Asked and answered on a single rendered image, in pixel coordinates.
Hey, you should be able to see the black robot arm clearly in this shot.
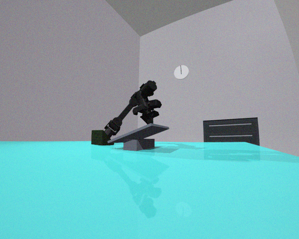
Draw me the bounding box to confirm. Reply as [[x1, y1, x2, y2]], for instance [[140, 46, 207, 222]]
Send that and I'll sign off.
[[104, 80, 162, 138]]

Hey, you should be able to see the grey switch panel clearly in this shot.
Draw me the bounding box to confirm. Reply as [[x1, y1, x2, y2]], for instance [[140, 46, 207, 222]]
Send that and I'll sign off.
[[108, 123, 169, 151]]

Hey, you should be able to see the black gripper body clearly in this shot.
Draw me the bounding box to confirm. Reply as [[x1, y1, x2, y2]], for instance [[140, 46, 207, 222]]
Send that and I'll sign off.
[[132, 98, 159, 118]]

